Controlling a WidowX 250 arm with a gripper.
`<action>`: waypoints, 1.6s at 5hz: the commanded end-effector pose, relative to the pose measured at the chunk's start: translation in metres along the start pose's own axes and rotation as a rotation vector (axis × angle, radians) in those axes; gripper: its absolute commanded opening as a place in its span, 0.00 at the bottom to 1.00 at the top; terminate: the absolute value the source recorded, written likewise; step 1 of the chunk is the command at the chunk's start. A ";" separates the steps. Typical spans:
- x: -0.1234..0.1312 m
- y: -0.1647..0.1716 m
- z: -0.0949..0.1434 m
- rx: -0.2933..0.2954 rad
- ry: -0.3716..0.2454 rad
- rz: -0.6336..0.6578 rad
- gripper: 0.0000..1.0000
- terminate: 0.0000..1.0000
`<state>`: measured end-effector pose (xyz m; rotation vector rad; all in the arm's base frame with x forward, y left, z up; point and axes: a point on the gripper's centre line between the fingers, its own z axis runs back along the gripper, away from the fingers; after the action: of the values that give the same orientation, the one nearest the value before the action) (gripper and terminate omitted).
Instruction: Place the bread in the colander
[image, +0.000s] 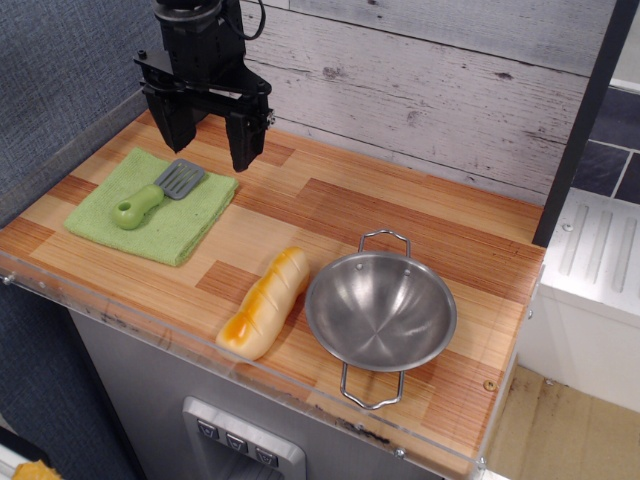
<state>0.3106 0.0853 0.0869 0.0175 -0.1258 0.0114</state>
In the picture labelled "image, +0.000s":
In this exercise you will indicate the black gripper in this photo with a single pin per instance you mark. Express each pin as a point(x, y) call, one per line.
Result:
point(201, 69)

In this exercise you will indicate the toy bread loaf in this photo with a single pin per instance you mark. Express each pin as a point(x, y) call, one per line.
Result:
point(254, 328)

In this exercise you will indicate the steel colander bowl with handles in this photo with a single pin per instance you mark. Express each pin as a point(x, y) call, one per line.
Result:
point(382, 312)

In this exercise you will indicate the green folded cloth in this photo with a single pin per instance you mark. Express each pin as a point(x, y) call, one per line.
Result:
point(170, 231)

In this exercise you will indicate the silver dispenser button panel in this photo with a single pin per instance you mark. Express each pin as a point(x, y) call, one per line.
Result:
point(228, 447)

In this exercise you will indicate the yellow object at corner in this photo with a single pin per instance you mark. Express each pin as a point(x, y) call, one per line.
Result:
point(35, 471)

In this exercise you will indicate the white appliance with ridged top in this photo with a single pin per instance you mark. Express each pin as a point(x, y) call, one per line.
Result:
point(583, 323)

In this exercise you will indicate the green handled grey spatula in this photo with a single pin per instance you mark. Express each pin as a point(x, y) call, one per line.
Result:
point(176, 182)

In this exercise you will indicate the dark right shelf post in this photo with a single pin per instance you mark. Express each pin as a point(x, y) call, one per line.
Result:
point(609, 53)

